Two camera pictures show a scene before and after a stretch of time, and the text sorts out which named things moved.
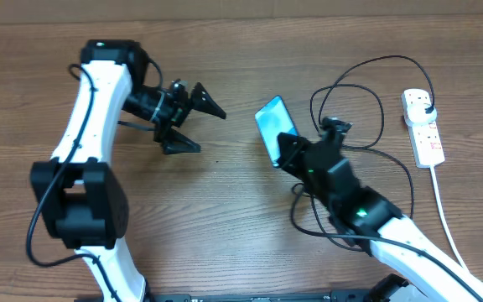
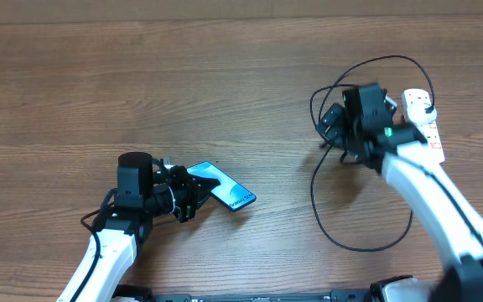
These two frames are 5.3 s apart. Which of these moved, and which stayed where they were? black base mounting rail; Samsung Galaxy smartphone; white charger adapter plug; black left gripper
Moved: black left gripper; Samsung Galaxy smartphone
Stayed: white charger adapter plug; black base mounting rail
